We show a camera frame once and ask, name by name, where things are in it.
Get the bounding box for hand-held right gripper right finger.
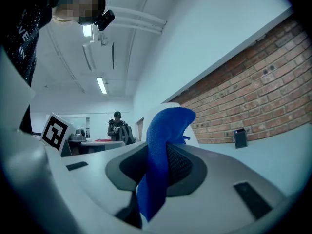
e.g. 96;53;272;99
145;120;294;234

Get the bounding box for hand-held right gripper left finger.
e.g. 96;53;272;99
45;102;182;230

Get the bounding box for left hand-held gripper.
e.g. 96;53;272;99
39;112;77;156

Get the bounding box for blue cloth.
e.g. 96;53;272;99
136;107;196;223

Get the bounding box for grey table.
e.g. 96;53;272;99
67;139;126;156

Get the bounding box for grey desktop device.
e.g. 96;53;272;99
70;128;87;141

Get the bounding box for brown door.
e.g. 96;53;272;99
136;117;145;143

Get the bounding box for ceiling light tube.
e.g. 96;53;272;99
96;76;108;95
82;24;93;38

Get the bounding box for white ceiling air unit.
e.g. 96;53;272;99
82;39;115;72

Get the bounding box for person's black printed shirt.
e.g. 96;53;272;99
4;0;71;134

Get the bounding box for white ceiling pipes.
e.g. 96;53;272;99
105;5;168;35

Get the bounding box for black wall box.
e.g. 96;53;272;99
233;128;248;149

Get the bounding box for black head-worn camera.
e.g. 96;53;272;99
94;9;116;32

